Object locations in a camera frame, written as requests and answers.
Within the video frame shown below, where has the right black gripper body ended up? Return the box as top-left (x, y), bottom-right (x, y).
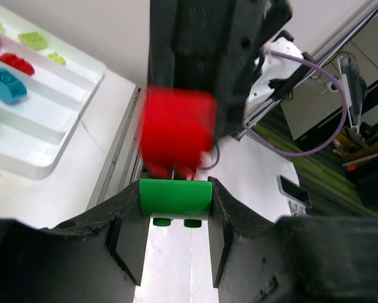
top-left (147, 0), bottom-right (292, 139)

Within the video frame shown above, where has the aluminium frame rail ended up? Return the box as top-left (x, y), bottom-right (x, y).
top-left (86, 88), bottom-right (145, 210)

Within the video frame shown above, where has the grey phone on table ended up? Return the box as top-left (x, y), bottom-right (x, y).
top-left (277, 175), bottom-right (312, 208)

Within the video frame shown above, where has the blue rounded lego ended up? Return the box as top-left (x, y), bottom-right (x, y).
top-left (0, 68), bottom-right (28, 104)

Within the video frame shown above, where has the white compartment tray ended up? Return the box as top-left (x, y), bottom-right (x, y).
top-left (0, 5), bottom-right (106, 179)

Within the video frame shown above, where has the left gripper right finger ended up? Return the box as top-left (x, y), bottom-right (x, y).
top-left (208, 178), bottom-right (378, 302)

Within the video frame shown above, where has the pale yellow rounded lego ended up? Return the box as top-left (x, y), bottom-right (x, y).
top-left (18, 32), bottom-right (48, 51)

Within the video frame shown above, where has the green small lego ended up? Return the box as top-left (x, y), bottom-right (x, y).
top-left (139, 179), bottom-right (213, 229)

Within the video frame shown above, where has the red lego brick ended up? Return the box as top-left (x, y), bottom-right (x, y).
top-left (0, 52), bottom-right (35, 76)

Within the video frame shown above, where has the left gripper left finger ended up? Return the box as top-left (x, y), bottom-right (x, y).
top-left (0, 182), bottom-right (146, 302)

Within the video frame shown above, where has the pale yellow square lego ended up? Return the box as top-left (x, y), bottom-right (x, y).
top-left (47, 52), bottom-right (66, 66)

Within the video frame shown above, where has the red flower lego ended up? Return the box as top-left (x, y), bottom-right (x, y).
top-left (140, 86), bottom-right (217, 180)

